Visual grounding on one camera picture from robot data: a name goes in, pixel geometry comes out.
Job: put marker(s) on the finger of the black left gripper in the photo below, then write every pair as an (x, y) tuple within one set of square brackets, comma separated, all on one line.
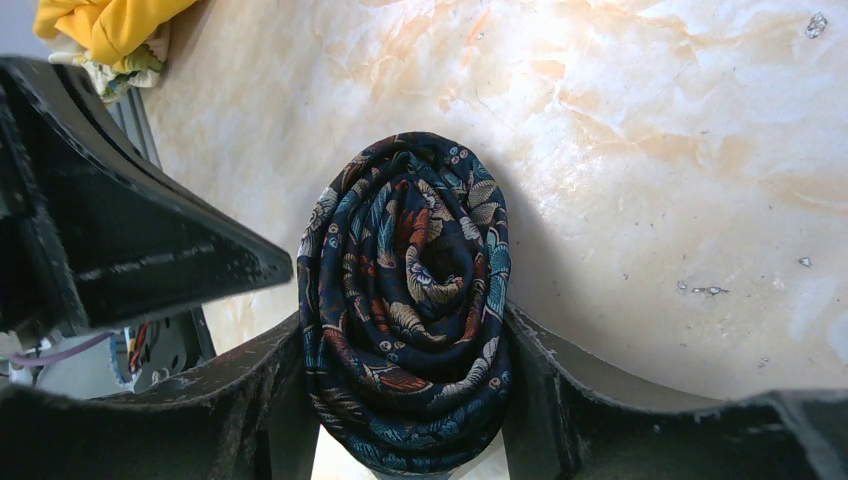
[(143, 246)]

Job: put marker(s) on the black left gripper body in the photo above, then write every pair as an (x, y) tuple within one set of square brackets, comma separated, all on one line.
[(39, 193)]

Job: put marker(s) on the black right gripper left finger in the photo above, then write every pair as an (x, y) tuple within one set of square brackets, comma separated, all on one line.
[(244, 414)]

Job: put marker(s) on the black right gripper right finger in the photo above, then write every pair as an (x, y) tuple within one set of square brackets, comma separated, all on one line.
[(575, 416)]

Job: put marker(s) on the navy floral tie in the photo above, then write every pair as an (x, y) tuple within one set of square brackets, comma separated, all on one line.
[(402, 273)]

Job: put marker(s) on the white patterned cloth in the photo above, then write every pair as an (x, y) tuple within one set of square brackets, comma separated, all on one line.
[(142, 68)]

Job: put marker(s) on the yellow cloth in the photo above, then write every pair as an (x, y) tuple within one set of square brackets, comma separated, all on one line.
[(110, 29)]

